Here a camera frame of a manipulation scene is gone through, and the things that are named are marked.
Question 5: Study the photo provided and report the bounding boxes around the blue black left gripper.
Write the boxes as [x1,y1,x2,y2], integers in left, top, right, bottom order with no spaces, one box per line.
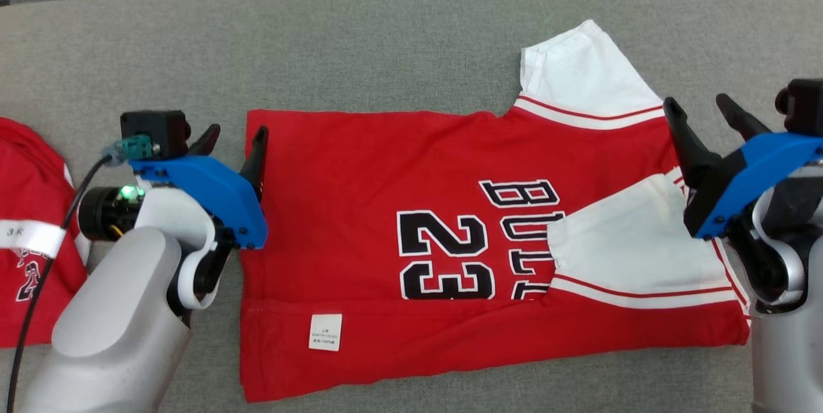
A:
[131,124,269,251]

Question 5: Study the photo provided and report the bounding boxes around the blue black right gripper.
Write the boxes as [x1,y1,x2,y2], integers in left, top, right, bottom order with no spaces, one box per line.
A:
[664,93,823,241]

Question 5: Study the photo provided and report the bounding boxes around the red white basketball jersey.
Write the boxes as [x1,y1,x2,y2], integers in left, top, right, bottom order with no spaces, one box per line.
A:
[238,19,752,403]
[0,117,91,347]

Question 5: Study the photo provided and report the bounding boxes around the grey fabric sofa seat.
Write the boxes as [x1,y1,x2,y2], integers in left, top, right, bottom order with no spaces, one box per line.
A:
[0,0,823,413]

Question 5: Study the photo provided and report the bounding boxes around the white left cable label tag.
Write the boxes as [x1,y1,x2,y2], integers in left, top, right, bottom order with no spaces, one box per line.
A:
[0,219,67,258]

